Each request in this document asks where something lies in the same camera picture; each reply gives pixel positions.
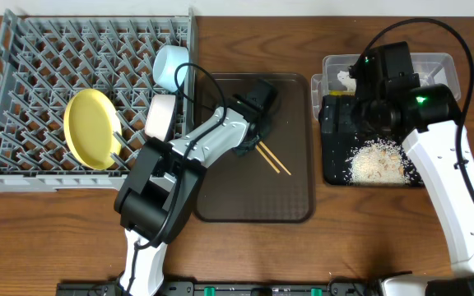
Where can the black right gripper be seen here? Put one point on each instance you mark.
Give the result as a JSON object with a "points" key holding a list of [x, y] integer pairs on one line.
{"points": [[384, 133]]}

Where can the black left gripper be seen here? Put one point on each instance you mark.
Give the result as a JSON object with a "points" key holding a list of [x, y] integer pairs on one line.
{"points": [[247, 142]]}

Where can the wooden chopstick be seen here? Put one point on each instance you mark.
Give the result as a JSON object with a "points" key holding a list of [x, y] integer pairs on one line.
{"points": [[269, 161], [274, 158]]}

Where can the white tissue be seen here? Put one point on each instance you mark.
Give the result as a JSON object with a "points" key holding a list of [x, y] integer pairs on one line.
{"points": [[347, 81]]}

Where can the rice and food scraps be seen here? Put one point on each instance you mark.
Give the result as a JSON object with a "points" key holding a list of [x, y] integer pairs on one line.
{"points": [[378, 162]]}

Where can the yellow orange snack wrapper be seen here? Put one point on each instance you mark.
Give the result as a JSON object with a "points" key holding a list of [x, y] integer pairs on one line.
{"points": [[341, 93]]}

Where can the white pink shallow bowl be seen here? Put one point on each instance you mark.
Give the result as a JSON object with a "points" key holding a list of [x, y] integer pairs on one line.
{"points": [[160, 116]]}

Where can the light blue bowl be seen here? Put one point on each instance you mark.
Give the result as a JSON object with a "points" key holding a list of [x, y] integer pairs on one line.
{"points": [[168, 59]]}

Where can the yellow round plate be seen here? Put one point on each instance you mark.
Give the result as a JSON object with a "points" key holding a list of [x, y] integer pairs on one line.
{"points": [[89, 125]]}

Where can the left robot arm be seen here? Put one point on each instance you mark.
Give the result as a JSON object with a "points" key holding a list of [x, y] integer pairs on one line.
{"points": [[156, 198]]}

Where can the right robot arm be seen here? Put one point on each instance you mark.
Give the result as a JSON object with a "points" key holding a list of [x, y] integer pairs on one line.
{"points": [[426, 122]]}

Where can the clear plastic waste bin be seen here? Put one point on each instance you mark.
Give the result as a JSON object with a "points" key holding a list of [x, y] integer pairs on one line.
{"points": [[432, 68]]}

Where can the grey plastic dishwasher rack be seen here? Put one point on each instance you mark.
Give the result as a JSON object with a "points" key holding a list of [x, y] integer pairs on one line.
{"points": [[45, 61]]}

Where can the black rectangular tray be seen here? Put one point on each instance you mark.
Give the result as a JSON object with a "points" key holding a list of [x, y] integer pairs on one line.
{"points": [[339, 135]]}

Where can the dark brown serving tray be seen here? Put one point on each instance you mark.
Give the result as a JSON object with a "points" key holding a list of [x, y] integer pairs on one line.
{"points": [[244, 187]]}

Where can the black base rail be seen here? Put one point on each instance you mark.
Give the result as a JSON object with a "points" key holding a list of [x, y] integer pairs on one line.
{"points": [[183, 288]]}

